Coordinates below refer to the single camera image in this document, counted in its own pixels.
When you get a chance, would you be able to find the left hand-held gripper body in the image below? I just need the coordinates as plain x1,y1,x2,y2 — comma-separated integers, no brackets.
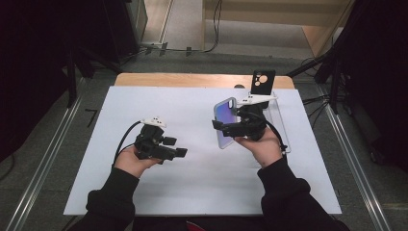
133,115,177,162

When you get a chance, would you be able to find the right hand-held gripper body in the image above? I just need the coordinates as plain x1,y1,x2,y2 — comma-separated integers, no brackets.
235,92,279,142

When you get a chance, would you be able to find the blue phone case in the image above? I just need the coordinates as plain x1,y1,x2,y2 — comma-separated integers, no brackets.
213,96,241,150

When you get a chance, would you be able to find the clear plastic rack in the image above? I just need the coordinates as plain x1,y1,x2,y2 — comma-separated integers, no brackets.
248,90,293,154

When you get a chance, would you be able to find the black phone case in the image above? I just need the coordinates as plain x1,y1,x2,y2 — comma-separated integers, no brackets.
249,68,277,96

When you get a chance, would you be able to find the person's left hand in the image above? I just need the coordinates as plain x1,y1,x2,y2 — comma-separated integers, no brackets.
114,145,164,179

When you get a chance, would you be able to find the person's right hand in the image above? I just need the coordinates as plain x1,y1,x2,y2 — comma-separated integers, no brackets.
233,127,286,169

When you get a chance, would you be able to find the white table board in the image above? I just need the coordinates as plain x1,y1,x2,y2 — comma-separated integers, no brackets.
63,85,343,217

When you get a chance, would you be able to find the wooden table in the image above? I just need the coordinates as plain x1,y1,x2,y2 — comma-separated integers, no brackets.
114,72,295,90

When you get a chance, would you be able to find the black metal stand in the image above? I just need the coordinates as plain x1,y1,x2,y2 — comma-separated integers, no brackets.
286,47,343,116
64,44,123,109

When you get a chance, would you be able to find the light wooden furniture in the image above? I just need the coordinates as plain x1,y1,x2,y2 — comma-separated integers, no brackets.
201,0,355,60

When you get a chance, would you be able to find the grey cabinet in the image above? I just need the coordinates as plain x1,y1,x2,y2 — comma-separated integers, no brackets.
124,0,149,49

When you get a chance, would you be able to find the black curtain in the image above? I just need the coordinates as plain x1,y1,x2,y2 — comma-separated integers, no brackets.
326,0,408,174
0,0,142,163

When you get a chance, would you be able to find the right hand-held gripper cable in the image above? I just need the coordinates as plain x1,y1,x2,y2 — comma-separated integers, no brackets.
253,110,289,156

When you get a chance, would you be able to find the hand-held gripper cable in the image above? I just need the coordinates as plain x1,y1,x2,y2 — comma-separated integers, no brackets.
112,119,142,166
253,110,289,156

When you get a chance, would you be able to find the left hand-held gripper cable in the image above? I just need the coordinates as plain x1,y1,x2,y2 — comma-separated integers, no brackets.
112,119,142,166

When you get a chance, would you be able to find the bundle of black floor cables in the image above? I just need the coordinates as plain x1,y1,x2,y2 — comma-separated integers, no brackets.
301,90,333,130

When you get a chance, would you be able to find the hanging black cable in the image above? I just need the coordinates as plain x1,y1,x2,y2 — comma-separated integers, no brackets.
184,0,224,54

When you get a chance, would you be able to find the metal floor rail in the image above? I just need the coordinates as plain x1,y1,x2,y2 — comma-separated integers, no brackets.
316,84,393,231
5,76,86,231

